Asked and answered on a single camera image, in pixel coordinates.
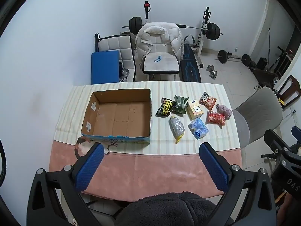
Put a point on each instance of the black snack packet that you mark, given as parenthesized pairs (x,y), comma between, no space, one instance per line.
(164,108)

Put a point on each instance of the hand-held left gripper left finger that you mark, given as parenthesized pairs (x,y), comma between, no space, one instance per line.
(90,167)

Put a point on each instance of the white slippers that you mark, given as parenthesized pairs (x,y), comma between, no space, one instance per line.
(257,87)

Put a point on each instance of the blue mat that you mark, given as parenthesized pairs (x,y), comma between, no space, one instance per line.
(104,67)

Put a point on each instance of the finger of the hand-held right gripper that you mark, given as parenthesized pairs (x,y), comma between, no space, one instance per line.
(274,142)
(296,133)

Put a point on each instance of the green packet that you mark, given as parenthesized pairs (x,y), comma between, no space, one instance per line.
(180,103)

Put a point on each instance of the white padded jacket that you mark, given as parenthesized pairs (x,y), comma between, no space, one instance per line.
(152,35)

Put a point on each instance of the brown wooden chair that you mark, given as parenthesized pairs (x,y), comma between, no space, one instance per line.
(288,84)

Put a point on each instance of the grey chair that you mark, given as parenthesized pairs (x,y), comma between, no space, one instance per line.
(261,113)

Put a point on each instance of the black speaker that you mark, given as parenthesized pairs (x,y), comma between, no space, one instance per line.
(262,63)

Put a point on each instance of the pink cat printed blanket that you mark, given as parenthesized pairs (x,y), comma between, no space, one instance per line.
(152,174)

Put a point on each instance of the black weight bench pad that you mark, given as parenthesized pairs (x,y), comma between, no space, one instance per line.
(190,68)

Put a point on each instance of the cardboard box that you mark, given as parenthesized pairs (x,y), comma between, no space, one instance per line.
(117,115)

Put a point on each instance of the small blue wrapper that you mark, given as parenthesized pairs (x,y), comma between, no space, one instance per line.
(157,59)

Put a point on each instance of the cream striped cloth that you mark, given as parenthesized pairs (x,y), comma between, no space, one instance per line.
(164,147)

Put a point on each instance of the pink cloth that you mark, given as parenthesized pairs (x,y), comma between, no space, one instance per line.
(224,110)

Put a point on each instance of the chrome dumbbell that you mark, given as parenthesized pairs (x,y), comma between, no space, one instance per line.
(210,67)
(123,73)
(213,74)

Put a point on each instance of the red panda snack packet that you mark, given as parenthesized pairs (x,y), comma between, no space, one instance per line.
(208,101)

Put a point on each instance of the dark grey fleece clothing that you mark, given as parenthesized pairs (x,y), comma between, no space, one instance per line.
(164,209)

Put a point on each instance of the white quilted chair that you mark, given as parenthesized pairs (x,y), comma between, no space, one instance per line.
(115,44)

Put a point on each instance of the short barbell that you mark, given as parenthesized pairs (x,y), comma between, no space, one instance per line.
(222,56)

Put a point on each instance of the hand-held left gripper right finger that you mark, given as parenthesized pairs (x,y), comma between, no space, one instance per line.
(214,167)

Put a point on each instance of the blue packet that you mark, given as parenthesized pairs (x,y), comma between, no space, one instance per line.
(198,128)

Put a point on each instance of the silver scrubber packet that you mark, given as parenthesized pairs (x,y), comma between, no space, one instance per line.
(176,127)

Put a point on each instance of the barbell with black plates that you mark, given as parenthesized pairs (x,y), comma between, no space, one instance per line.
(212,30)

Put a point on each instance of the yellow tissue pack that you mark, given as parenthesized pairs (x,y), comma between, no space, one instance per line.
(194,110)

